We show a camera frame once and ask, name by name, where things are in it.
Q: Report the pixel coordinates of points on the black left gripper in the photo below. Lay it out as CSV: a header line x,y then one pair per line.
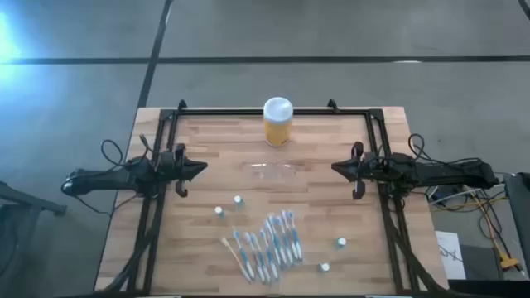
x,y
172,167

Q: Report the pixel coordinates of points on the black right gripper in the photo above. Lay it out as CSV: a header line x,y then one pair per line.
x,y
368,167

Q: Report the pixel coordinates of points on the small blue mouthwash bottle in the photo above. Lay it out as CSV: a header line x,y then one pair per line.
x,y
238,201
219,212
341,242
324,267

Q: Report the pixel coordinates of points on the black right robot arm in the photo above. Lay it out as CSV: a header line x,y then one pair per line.
x,y
447,171

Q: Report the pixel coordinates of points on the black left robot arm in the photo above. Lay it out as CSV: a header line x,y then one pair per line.
x,y
103,178

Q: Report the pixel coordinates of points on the clear acrylic organizer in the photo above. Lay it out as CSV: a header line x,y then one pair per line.
x,y
269,170

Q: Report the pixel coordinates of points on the yellow canister with white lid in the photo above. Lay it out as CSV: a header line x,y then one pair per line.
x,y
277,128

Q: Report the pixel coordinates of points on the white paper sheet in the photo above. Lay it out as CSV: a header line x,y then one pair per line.
x,y
449,256

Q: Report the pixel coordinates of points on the dark metal bench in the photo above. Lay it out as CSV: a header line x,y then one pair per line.
x,y
33,201

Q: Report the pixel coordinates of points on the grey floor mat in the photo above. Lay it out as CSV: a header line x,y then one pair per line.
x,y
482,260

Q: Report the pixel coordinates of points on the black equipment case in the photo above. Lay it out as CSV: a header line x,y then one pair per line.
x,y
519,207

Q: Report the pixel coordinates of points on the black aluminium table frame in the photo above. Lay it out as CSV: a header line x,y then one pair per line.
x,y
227,111

